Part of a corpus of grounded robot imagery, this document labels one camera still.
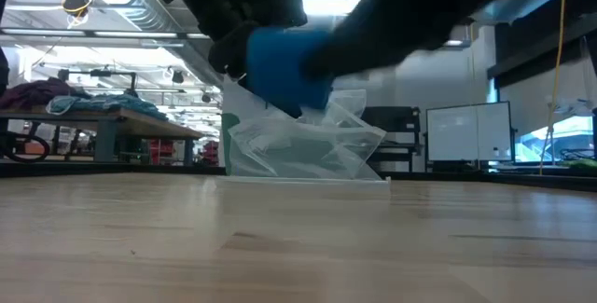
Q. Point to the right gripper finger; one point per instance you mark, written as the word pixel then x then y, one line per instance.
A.
pixel 382 37

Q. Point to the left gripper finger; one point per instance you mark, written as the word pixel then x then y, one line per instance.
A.
pixel 284 105
pixel 231 53

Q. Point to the blue elastic bandage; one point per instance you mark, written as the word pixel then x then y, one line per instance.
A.
pixel 280 70

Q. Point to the clear plastic zip bag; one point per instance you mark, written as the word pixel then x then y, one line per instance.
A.
pixel 303 144

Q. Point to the black ceiling spotlight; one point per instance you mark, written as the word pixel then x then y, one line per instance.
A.
pixel 177 77

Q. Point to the green plastic bin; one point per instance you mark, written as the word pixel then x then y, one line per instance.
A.
pixel 231 144

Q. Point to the black cart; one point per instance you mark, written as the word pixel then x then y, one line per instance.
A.
pixel 396 121

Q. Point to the red storage bin stack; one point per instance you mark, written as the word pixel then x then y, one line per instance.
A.
pixel 158 151
pixel 211 154

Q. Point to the wooden workbench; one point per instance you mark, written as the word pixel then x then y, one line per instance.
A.
pixel 140 128

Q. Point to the whiteboard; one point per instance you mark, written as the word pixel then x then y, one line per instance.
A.
pixel 466 130

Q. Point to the teal cloth pile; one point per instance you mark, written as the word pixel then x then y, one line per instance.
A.
pixel 107 103

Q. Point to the black ceiling device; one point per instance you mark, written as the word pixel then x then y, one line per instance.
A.
pixel 77 4

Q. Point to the purple clothes pile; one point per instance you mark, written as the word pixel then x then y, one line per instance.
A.
pixel 32 93

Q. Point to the black round wheel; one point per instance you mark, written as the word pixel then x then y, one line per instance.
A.
pixel 47 146

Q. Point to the green cloth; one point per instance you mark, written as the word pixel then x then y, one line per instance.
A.
pixel 578 163

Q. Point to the black wall beam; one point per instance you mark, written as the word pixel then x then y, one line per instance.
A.
pixel 536 51

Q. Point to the black overhead rig frame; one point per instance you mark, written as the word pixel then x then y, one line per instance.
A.
pixel 64 74

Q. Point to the black table frame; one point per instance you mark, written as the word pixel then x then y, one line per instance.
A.
pixel 93 169

